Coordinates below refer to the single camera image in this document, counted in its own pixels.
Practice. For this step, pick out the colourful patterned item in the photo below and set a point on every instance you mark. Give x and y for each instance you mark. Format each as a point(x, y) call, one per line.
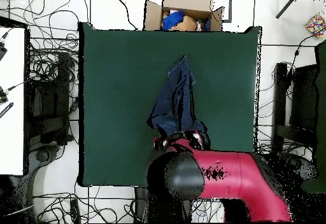
point(317, 25)

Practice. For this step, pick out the grey round stand foot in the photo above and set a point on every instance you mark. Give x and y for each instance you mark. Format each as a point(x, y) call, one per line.
point(303, 165)
point(43, 155)

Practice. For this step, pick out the dark green covered furniture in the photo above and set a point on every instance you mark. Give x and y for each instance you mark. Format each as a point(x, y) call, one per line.
point(321, 107)

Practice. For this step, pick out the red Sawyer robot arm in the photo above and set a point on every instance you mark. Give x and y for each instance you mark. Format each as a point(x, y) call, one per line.
point(229, 175)

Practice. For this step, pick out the blue cloth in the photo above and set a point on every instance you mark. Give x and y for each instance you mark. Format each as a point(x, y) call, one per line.
point(172, 20)

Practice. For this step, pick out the grey metal bar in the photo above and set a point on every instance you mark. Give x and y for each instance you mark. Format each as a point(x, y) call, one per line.
point(289, 5)

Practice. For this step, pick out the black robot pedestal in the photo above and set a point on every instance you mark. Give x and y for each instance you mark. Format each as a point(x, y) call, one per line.
point(142, 203)

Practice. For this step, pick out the blue denim jeans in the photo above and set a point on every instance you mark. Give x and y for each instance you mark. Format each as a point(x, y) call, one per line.
point(175, 99)

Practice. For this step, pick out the black equipment box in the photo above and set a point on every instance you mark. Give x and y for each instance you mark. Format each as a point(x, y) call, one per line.
point(48, 107)

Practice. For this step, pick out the brown cardboard box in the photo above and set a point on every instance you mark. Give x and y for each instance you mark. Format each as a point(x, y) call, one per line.
point(186, 1)

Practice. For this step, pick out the dark green table cloth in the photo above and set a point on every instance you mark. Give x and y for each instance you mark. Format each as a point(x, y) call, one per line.
point(114, 81)

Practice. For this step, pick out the tan cloth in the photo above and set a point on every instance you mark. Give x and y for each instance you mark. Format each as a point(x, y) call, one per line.
point(187, 24)

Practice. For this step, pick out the white table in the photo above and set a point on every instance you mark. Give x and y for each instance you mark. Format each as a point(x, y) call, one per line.
point(12, 137)

